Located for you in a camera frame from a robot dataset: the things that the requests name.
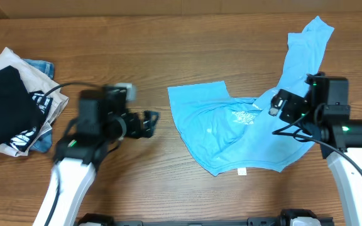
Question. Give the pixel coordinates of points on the light blue t-shirt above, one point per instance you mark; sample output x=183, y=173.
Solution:
x=223, y=133

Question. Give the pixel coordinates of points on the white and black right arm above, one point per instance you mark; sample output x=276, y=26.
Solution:
x=322, y=116

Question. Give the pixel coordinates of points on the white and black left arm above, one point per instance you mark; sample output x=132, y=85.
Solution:
x=103, y=119

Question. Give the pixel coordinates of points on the black white printed garment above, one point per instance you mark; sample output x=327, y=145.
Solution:
x=33, y=138

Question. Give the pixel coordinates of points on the black folded garment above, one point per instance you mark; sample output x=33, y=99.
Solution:
x=17, y=109

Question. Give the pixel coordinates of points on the beige folded garment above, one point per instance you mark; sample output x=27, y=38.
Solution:
x=34, y=80

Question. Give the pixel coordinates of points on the blue denim folded jeans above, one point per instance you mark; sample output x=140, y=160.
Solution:
x=47, y=68

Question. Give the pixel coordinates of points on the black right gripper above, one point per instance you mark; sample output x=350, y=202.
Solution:
x=288, y=101

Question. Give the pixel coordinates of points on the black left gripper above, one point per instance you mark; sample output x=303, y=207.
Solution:
x=141, y=128

